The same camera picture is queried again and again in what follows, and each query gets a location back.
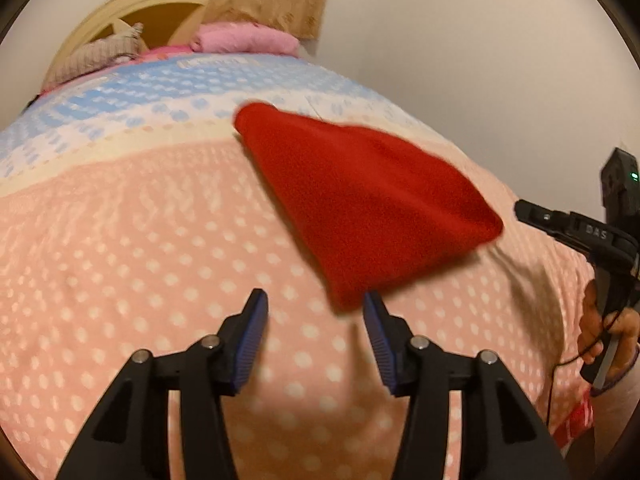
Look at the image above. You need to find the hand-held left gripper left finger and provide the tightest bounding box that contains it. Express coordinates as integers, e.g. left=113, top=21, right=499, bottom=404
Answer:
left=55, top=288, right=270, bottom=480

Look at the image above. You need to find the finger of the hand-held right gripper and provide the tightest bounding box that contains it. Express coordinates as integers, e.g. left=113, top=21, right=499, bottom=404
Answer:
left=514, top=199, right=572, bottom=241

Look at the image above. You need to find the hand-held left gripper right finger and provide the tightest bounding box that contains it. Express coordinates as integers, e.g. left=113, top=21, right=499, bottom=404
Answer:
left=362, top=291, right=573, bottom=480

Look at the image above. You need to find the red knitted sweater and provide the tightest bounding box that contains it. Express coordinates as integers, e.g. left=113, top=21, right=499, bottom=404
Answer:
left=234, top=102, right=505, bottom=314

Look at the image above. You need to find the person's right forearm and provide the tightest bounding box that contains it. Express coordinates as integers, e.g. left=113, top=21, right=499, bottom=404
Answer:
left=590, top=344, right=640, bottom=466

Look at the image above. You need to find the person's right hand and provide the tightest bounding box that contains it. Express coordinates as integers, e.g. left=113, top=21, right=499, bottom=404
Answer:
left=577, top=280, right=640, bottom=367

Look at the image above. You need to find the polka-dot pastel bed blanket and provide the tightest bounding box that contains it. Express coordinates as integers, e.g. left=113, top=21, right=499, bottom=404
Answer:
left=0, top=54, right=597, bottom=480

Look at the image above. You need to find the red patterned cloth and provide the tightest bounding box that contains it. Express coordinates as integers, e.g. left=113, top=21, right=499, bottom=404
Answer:
left=554, top=394, right=597, bottom=452

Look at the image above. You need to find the pink bed sheet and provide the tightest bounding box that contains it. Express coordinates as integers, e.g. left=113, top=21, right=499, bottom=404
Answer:
left=132, top=44, right=197, bottom=64

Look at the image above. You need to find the pink pillow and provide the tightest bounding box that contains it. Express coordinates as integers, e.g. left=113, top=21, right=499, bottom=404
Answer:
left=191, top=22, right=301, bottom=59

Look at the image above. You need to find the striped pillow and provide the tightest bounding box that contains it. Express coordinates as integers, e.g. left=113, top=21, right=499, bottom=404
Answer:
left=44, top=22, right=146, bottom=87

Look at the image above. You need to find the cream wooden headboard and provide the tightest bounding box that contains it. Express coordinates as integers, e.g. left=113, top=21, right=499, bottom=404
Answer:
left=42, top=0, right=218, bottom=88

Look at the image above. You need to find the black cable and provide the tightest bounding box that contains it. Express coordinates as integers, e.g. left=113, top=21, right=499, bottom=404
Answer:
left=545, top=327, right=610, bottom=428

